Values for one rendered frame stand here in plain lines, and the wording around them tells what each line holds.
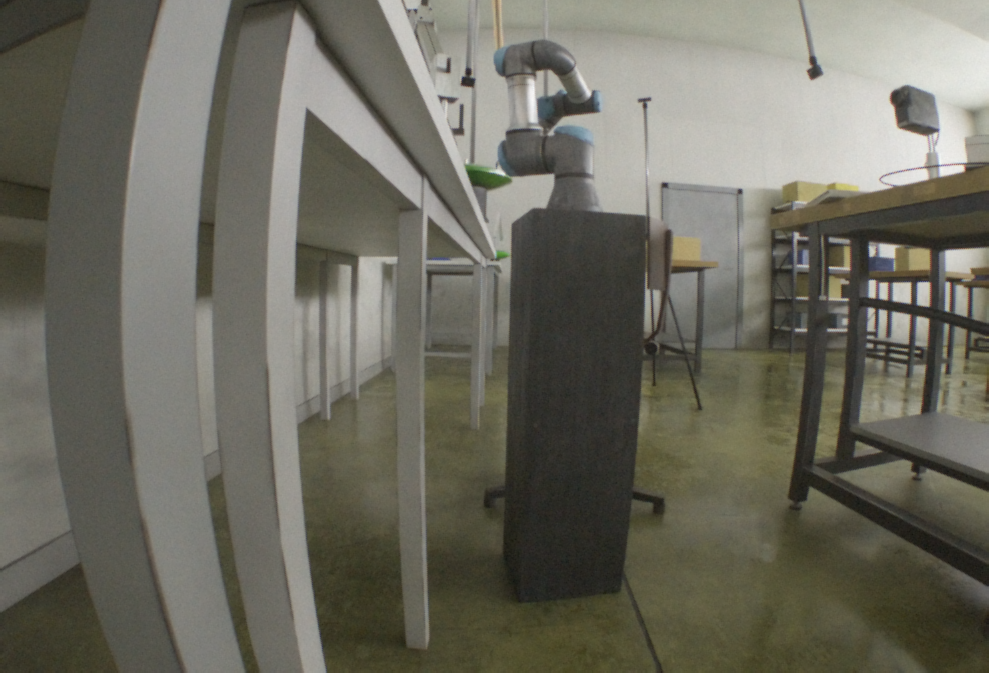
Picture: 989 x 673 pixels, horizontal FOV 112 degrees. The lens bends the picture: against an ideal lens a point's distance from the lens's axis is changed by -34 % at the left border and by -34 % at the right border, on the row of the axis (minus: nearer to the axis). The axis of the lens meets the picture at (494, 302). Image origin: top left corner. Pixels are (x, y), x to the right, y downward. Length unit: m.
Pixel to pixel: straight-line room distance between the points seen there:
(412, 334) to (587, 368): 0.38
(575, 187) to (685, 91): 6.19
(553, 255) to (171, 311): 0.84
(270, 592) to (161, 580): 0.15
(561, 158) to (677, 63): 6.31
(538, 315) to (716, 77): 6.72
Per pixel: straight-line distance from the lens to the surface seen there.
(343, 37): 0.41
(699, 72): 7.44
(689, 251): 4.61
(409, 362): 0.81
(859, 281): 1.78
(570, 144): 1.12
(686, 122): 7.06
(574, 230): 1.00
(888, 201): 1.44
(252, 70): 0.34
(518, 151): 1.16
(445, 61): 1.13
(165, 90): 0.22
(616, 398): 1.05
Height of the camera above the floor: 0.69
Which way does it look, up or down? 1 degrees down
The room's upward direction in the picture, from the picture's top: 1 degrees clockwise
